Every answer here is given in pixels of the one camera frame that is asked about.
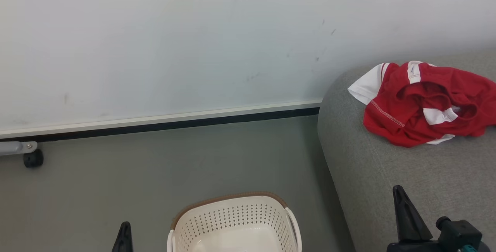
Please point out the black caster wheel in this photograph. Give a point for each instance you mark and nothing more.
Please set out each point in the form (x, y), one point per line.
(33, 158)

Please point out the red and white sports shirt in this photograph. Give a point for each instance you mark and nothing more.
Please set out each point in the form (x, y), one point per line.
(422, 100)

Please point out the white perforated laundry basket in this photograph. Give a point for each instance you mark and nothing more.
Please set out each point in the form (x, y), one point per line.
(236, 225)

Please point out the grey metal partition foot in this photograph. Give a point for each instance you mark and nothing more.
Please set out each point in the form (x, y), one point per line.
(15, 147)

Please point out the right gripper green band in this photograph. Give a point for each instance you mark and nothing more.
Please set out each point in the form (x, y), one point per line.
(422, 246)

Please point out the grey fabric sofa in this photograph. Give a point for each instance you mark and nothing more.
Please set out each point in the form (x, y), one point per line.
(391, 182)

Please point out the white and black partition rail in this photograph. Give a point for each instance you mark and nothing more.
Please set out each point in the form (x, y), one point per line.
(162, 122)

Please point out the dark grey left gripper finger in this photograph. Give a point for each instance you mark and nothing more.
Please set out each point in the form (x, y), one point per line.
(123, 238)

